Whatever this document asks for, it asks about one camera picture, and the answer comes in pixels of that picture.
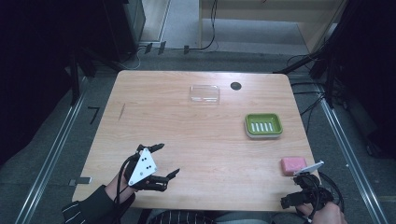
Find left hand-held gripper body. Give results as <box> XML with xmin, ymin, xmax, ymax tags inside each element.
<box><xmin>123</xmin><ymin>145</ymin><xmax>171</xmax><ymax>192</ymax></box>

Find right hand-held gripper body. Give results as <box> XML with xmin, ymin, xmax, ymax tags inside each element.
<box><xmin>291</xmin><ymin>160</ymin><xmax>332</xmax><ymax>205</ymax></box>

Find pink soap bar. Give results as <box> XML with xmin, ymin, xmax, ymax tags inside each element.
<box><xmin>280</xmin><ymin>156</ymin><xmax>308</xmax><ymax>177</ymax></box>

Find green soap dish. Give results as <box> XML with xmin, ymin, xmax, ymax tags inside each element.
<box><xmin>244</xmin><ymin>112</ymin><xmax>284</xmax><ymax>139</ymax></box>

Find person's right hand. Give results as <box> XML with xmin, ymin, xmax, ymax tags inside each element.
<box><xmin>296</xmin><ymin>201</ymin><xmax>348</xmax><ymax>224</ymax></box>

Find person's left hand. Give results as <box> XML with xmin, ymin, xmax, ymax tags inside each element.
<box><xmin>106</xmin><ymin>169</ymin><xmax>137</xmax><ymax>205</ymax></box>

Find person's striped shirt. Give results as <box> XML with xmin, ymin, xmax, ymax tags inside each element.
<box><xmin>148</xmin><ymin>209</ymin><xmax>217</xmax><ymax>224</ymax></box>

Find person's blue jeans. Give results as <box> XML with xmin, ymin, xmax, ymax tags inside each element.
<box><xmin>214</xmin><ymin>211</ymin><xmax>276</xmax><ymax>224</ymax></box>

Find clear plastic container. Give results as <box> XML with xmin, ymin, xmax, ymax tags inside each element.
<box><xmin>190</xmin><ymin>84</ymin><xmax>221</xmax><ymax>105</ymax></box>

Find black metal stand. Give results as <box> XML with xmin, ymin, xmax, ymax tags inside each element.
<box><xmin>273</xmin><ymin>31</ymin><xmax>344</xmax><ymax>109</ymax></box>
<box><xmin>66</xmin><ymin>46</ymin><xmax>126</xmax><ymax>107</ymax></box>

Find dark cabinet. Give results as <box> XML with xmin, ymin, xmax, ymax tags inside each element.
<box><xmin>102</xmin><ymin>0</ymin><xmax>147</xmax><ymax>63</ymax></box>

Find light wooden shelf unit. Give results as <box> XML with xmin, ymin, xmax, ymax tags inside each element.
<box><xmin>198</xmin><ymin>0</ymin><xmax>347</xmax><ymax>53</ymax></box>

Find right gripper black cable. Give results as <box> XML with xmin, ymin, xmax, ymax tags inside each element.
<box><xmin>317</xmin><ymin>171</ymin><xmax>346</xmax><ymax>217</ymax></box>

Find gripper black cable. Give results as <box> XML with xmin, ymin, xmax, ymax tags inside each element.
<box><xmin>113</xmin><ymin>153</ymin><xmax>142</xmax><ymax>224</ymax></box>
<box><xmin>317</xmin><ymin>171</ymin><xmax>346</xmax><ymax>217</ymax></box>

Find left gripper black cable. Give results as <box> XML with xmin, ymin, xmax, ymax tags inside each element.
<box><xmin>113</xmin><ymin>153</ymin><xmax>142</xmax><ymax>224</ymax></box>

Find metal floor rail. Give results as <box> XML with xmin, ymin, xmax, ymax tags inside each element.
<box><xmin>14</xmin><ymin>77</ymin><xmax>89</xmax><ymax>224</ymax></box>
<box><xmin>319</xmin><ymin>98</ymin><xmax>390</xmax><ymax>224</ymax></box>

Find small silver metal bracket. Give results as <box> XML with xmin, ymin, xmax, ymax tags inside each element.
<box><xmin>68</xmin><ymin>176</ymin><xmax>93</xmax><ymax>187</ymax></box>

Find black floor cables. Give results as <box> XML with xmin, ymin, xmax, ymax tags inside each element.
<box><xmin>286</xmin><ymin>53</ymin><xmax>330</xmax><ymax>134</ymax></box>

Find white floor cable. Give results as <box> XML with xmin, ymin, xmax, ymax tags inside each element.
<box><xmin>120</xmin><ymin>46</ymin><xmax>146</xmax><ymax>71</ymax></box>

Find black hanging cable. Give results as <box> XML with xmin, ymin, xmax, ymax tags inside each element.
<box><xmin>188</xmin><ymin>0</ymin><xmax>219</xmax><ymax>52</ymax></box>

